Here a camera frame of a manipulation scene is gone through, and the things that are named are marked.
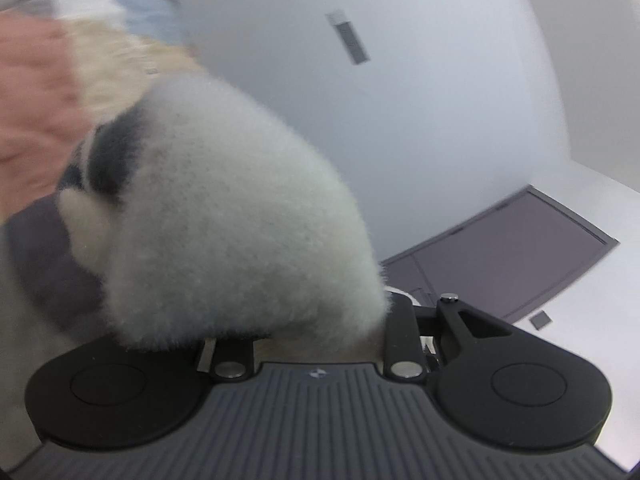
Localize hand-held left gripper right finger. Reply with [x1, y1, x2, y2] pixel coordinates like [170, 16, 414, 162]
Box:
[382, 293, 516, 380]

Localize patchwork quilt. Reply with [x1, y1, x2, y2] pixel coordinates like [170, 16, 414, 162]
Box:
[0, 0, 202, 457]

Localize grey wall switch panel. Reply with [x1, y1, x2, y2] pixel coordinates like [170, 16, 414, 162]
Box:
[325, 9, 371, 66]

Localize grey door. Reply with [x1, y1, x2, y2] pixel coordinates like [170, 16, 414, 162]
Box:
[380, 185, 621, 324]

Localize cream striped fleece garment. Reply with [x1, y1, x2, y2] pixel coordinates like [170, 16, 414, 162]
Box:
[55, 74, 394, 357]

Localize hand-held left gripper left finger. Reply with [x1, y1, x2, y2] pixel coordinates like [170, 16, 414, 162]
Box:
[197, 337, 256, 380]

